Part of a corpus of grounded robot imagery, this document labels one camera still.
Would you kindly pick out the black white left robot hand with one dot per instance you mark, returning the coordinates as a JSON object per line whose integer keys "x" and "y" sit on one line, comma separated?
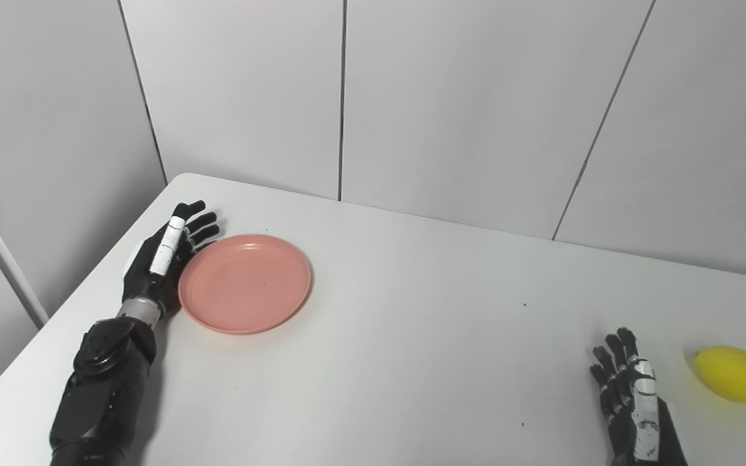
{"x": 143, "y": 278}

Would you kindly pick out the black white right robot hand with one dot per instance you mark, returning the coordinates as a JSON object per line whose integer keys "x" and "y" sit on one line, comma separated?
{"x": 667, "y": 440}

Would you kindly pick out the yellow lemon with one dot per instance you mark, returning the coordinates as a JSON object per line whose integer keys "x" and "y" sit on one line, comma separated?
{"x": 735, "y": 374}

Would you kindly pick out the pink round plate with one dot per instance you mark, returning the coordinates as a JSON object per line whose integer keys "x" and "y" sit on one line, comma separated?
{"x": 247, "y": 285}

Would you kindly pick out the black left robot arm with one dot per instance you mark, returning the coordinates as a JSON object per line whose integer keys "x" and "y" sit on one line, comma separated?
{"x": 104, "y": 388}

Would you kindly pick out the white metal frame bar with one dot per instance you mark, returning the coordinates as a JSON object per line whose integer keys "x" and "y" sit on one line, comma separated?
{"x": 4, "y": 259}

